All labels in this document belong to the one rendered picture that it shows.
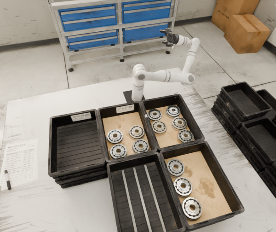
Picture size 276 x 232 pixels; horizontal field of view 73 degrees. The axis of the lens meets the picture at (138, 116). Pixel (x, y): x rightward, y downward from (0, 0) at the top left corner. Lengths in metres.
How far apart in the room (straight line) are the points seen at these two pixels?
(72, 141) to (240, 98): 1.70
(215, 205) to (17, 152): 1.29
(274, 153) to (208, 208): 1.13
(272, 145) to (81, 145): 1.69
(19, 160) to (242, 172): 1.48
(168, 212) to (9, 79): 2.92
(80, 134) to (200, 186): 0.81
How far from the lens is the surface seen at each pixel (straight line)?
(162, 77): 1.44
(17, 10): 3.74
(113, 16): 2.87
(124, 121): 1.31
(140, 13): 2.98
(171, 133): 1.28
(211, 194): 1.17
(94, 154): 1.20
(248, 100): 2.25
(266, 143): 2.13
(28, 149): 1.52
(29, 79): 3.26
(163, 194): 1.11
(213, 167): 1.19
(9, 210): 1.40
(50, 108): 1.69
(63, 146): 1.28
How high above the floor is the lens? 1.88
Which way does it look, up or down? 52 degrees down
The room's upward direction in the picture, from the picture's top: 2 degrees clockwise
